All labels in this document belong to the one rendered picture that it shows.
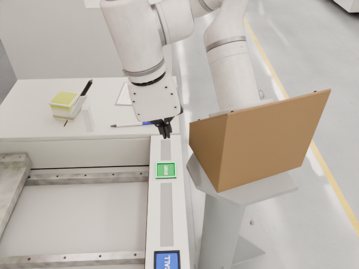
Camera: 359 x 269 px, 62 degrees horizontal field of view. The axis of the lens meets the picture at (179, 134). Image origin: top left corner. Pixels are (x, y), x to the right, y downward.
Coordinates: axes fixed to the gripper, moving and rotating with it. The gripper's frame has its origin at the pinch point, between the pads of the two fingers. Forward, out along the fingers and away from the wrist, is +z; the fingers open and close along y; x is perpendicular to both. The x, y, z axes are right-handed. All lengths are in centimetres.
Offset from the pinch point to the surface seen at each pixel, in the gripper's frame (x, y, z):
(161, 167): 0.7, -4.5, 14.1
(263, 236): 32, 28, 118
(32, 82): 47, -53, 4
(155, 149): 8.4, -6.3, 14.2
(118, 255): -18.3, -17.8, 22.8
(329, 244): 26, 64, 127
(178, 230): -18.3, -0.8, 15.2
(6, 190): 1, -51, 13
